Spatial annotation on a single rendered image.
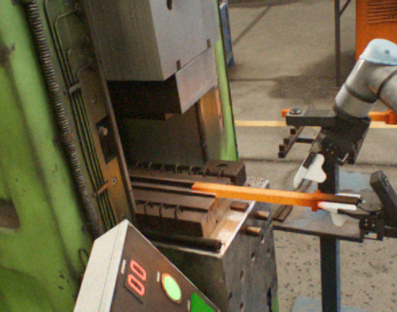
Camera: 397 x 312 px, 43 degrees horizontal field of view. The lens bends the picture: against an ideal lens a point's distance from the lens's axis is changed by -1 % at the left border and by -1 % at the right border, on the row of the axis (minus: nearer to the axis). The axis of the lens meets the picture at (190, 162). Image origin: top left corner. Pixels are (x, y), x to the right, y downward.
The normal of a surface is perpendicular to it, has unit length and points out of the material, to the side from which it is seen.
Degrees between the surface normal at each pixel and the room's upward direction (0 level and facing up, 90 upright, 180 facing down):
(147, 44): 90
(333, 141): 90
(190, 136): 90
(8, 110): 89
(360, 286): 0
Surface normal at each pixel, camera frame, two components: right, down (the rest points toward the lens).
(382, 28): -0.35, 0.48
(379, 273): -0.15, -0.88
